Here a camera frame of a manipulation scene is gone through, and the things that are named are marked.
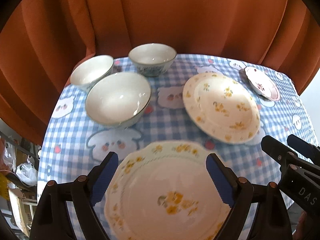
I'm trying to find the pink red-rimmed plate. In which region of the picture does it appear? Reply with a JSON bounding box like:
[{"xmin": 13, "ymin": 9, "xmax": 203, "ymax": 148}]
[{"xmin": 244, "ymin": 66, "xmax": 280, "ymax": 101}]

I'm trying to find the round yellow floral plate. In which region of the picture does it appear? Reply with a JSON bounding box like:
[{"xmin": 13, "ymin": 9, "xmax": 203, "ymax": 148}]
[{"xmin": 182, "ymin": 72, "xmax": 260, "ymax": 144}]

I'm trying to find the scalloped yellow floral plate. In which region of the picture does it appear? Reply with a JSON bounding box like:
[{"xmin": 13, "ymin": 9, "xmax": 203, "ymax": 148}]
[{"xmin": 104, "ymin": 140, "xmax": 230, "ymax": 239}]

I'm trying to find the blue-patterned bowl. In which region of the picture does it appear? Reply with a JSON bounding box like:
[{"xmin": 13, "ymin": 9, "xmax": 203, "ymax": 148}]
[
  {"xmin": 85, "ymin": 72, "xmax": 152, "ymax": 128},
  {"xmin": 128, "ymin": 43, "xmax": 177, "ymax": 77}
]

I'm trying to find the white bowl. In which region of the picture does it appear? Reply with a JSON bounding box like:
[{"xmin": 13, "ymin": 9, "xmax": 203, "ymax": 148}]
[{"xmin": 70, "ymin": 55, "xmax": 114, "ymax": 92}]

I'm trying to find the person's hand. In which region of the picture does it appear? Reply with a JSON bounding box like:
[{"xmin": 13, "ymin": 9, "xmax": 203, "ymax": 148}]
[{"xmin": 293, "ymin": 211, "xmax": 314, "ymax": 240}]

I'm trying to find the blue checkered bear tablecloth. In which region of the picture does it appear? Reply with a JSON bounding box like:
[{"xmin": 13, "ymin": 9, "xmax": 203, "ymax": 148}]
[{"xmin": 37, "ymin": 54, "xmax": 318, "ymax": 195}]

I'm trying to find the orange pleated curtain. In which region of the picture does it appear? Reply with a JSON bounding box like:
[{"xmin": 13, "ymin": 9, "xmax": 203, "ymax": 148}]
[{"xmin": 1, "ymin": 0, "xmax": 319, "ymax": 144}]

